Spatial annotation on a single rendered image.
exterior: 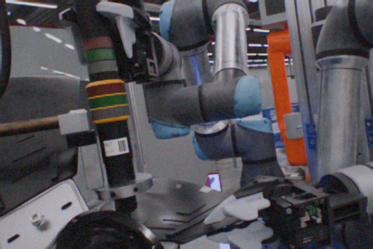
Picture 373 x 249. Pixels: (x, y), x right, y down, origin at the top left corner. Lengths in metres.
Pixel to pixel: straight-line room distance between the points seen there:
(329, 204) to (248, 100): 0.22
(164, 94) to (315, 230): 0.34
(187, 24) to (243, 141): 0.41
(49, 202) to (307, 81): 0.98
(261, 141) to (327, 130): 0.41
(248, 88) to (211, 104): 0.07
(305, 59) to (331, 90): 0.51
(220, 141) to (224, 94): 0.49
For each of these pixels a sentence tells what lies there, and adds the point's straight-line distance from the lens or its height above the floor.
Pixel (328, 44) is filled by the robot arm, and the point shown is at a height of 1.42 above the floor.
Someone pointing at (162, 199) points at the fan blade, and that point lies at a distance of 0.57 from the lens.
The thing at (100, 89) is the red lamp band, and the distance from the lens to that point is 0.37.
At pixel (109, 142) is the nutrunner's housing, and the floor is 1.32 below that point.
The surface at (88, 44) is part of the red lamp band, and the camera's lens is 0.38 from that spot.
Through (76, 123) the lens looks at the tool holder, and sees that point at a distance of 0.37.
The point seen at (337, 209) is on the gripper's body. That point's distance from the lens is 0.51.
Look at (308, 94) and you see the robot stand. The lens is 1.21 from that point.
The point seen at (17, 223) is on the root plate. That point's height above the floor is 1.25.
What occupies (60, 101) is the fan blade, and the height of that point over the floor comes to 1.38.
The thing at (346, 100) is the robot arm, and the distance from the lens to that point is 0.68.
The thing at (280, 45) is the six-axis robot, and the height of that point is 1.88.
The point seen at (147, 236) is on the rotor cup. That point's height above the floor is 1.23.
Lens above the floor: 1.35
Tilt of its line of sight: 3 degrees down
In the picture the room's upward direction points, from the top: 9 degrees counter-clockwise
